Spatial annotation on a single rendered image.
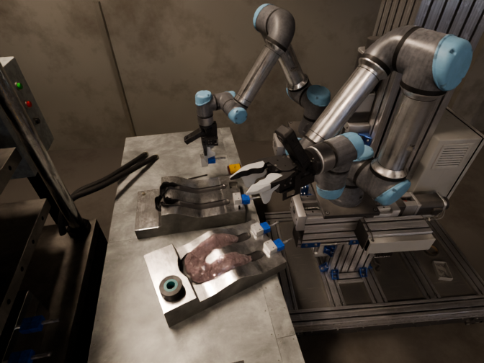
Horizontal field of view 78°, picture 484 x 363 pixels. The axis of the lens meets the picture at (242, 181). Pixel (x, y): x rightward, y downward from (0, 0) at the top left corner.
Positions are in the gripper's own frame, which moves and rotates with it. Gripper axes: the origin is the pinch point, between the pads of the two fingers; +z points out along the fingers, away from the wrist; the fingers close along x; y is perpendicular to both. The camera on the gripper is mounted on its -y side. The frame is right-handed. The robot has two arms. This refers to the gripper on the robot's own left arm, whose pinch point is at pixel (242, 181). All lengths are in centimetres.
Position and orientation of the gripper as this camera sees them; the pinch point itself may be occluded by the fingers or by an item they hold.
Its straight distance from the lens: 65.9
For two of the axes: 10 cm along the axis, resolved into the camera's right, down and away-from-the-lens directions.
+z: -8.6, 3.4, -3.8
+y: 0.7, 8.2, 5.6
